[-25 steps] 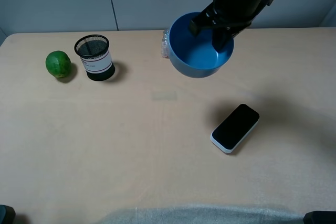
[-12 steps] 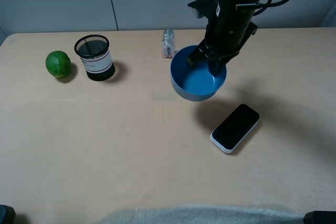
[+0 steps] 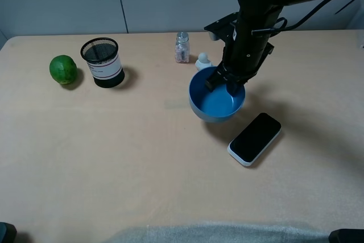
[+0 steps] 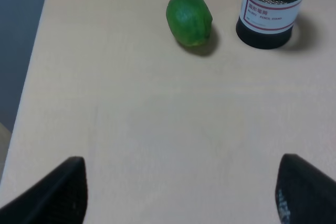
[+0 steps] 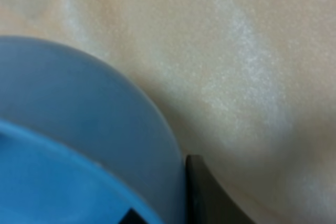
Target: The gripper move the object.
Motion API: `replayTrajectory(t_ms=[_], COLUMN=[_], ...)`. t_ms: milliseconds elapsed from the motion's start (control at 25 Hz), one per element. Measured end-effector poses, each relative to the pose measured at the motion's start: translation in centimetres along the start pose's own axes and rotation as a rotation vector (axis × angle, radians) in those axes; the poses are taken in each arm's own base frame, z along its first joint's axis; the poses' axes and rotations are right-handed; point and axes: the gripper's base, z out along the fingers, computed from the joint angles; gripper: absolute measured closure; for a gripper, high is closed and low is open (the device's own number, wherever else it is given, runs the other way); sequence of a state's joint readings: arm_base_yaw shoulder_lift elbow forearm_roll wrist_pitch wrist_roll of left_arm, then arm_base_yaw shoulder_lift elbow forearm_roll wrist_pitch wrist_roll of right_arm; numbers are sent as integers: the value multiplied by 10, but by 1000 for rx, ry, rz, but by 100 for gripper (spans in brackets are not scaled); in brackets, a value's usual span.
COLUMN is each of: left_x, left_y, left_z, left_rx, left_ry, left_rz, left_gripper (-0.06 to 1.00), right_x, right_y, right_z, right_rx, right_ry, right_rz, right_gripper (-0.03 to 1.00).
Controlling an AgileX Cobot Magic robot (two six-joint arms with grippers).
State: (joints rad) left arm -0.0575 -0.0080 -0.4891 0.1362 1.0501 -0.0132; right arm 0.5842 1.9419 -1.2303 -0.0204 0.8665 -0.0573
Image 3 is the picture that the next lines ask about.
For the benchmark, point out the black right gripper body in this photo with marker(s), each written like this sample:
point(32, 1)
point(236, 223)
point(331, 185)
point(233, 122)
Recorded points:
point(243, 55)

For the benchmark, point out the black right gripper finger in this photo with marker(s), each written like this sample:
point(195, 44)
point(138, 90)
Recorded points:
point(215, 80)
point(235, 88)

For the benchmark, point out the blue plastic bowl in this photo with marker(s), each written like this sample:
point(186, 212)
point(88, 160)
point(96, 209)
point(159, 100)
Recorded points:
point(216, 106)

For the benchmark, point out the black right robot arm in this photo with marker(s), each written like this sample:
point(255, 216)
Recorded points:
point(262, 17)

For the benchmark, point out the black object bottom right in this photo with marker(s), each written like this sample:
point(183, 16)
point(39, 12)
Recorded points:
point(347, 236)

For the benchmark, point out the black object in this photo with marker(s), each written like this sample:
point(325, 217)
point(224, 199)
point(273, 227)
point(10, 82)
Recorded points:
point(7, 233)
point(347, 236)

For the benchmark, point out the black object bottom left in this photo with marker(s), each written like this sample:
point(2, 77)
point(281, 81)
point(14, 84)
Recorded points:
point(7, 233)

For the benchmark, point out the small white duck figurine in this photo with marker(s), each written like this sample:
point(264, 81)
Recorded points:
point(202, 61)

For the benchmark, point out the clear glass shaker bottle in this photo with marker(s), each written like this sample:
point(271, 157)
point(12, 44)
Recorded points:
point(182, 47)

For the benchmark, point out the black smartphone white case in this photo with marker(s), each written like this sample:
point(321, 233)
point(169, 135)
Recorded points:
point(252, 141)

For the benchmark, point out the black mesh pen holder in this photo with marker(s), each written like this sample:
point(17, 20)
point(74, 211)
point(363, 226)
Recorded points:
point(102, 58)

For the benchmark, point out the green round fruit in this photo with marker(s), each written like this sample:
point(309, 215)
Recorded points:
point(63, 69)

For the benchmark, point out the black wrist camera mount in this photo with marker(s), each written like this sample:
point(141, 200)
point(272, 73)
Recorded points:
point(223, 28)

